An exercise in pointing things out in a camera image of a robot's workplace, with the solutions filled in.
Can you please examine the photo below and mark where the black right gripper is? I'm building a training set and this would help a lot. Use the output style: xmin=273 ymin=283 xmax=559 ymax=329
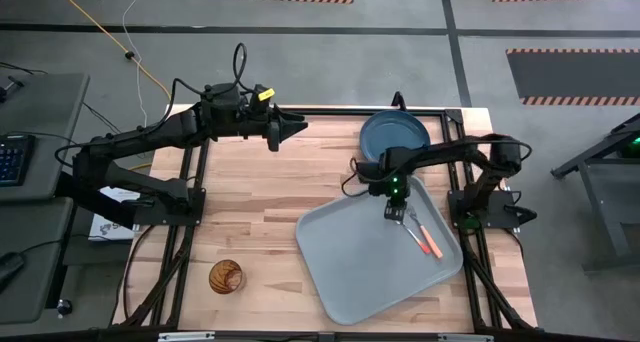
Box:
xmin=368 ymin=173 xmax=413 ymax=221

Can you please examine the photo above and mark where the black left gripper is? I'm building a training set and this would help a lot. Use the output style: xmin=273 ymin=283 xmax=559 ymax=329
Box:
xmin=238 ymin=103 xmax=310 ymax=153

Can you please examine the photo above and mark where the spoon with red handle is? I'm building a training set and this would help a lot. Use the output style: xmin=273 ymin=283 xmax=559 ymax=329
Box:
xmin=396 ymin=217 xmax=432 ymax=256

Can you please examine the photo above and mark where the fork with orange handle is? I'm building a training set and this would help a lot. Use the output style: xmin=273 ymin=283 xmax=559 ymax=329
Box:
xmin=406 ymin=205 xmax=445 ymax=260

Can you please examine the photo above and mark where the dark blue plate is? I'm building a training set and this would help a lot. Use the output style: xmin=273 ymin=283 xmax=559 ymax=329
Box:
xmin=358 ymin=109 xmax=432 ymax=164

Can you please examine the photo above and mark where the amber faceted plastic cup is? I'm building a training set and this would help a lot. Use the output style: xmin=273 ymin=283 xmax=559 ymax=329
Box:
xmin=207 ymin=258 xmax=247 ymax=296

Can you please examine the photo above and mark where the grey plastic tray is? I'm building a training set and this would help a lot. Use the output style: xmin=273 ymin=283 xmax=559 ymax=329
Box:
xmin=294 ymin=174 xmax=465 ymax=327

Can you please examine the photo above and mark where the wooden table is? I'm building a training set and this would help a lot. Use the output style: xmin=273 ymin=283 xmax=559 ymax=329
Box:
xmin=112 ymin=106 xmax=540 ymax=342

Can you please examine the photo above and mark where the dark metal equipment stand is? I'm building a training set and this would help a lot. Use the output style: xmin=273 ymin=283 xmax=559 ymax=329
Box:
xmin=549 ymin=112 xmax=640 ymax=274

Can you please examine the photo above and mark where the white printed booklet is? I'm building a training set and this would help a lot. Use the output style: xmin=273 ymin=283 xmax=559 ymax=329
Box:
xmin=88 ymin=185 xmax=142 ymax=243

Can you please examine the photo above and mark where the grey desk with keyboard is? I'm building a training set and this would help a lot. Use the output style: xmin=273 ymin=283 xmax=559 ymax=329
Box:
xmin=0 ymin=71 xmax=91 ymax=204

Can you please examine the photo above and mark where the black keyboard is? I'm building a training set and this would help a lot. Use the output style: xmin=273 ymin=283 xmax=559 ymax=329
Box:
xmin=0 ymin=133 xmax=38 ymax=188

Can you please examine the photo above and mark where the grey desk with mouse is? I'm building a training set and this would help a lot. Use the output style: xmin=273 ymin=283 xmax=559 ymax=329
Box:
xmin=0 ymin=196 xmax=77 ymax=326

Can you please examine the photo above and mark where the black computer mouse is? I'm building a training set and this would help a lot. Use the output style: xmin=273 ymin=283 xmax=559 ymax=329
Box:
xmin=0 ymin=250 xmax=27 ymax=286

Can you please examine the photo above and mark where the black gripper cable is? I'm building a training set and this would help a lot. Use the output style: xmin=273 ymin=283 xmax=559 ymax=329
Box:
xmin=340 ymin=156 xmax=373 ymax=200

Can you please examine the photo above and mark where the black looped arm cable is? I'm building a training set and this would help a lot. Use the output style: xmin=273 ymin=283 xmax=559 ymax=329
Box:
xmin=231 ymin=41 xmax=257 ymax=94

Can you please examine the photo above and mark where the silver metal bracket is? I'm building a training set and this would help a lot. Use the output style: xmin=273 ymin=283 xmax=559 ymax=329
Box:
xmin=437 ymin=333 xmax=495 ymax=342
xmin=157 ymin=331 xmax=217 ymax=342

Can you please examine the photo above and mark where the thin white floor cable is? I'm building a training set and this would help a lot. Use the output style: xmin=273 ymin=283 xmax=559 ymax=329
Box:
xmin=98 ymin=0 xmax=150 ymax=129

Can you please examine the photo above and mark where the yellow floor cable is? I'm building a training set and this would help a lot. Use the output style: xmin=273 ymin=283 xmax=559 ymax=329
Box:
xmin=48 ymin=0 xmax=173 ymax=102

